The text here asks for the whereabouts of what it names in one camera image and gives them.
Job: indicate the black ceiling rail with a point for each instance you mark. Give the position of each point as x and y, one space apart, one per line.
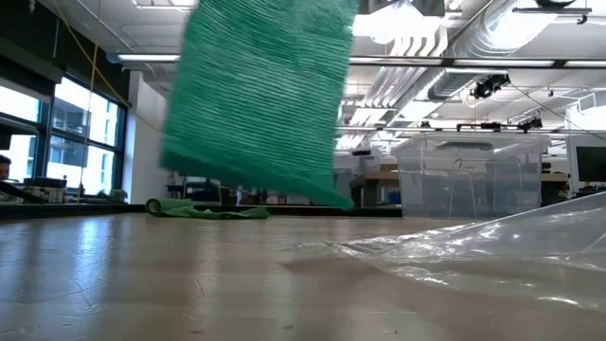
492 126

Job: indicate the black aluminium table frame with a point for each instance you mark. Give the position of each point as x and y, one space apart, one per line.
71 210

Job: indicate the silver ventilation duct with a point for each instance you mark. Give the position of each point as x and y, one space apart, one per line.
450 83

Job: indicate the teal elastic bandage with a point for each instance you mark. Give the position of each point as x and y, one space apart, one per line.
260 104

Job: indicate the clear plastic storage box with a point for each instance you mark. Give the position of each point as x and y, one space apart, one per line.
473 180

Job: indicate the clear plastic bag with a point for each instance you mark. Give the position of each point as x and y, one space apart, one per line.
497 256

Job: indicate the person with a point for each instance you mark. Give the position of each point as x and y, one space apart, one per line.
4 168

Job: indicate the large window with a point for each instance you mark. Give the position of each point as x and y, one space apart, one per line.
85 142

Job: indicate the white machine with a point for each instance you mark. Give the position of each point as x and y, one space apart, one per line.
367 158

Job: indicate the black monitor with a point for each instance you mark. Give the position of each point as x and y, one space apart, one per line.
592 163

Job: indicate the light green elastic bandage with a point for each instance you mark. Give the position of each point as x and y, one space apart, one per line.
189 210

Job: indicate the black overhead camera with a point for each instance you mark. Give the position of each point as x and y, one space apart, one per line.
490 85

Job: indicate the wooden workbench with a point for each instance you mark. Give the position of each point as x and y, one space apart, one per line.
379 179

